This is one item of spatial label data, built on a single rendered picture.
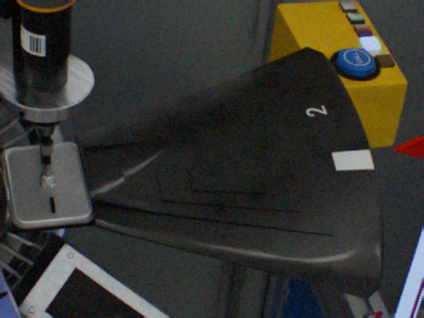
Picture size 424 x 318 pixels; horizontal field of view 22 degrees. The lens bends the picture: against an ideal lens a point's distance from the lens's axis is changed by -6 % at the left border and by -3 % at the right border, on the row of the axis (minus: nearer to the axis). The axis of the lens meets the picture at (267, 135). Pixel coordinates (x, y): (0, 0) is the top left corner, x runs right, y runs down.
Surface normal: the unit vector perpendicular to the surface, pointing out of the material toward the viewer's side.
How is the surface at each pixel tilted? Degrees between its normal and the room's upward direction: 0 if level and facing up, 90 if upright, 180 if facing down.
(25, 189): 0
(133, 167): 4
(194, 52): 90
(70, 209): 0
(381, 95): 90
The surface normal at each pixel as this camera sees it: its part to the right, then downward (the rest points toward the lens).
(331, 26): 0.12, -0.76
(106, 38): 0.28, 0.64
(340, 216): 0.27, -0.50
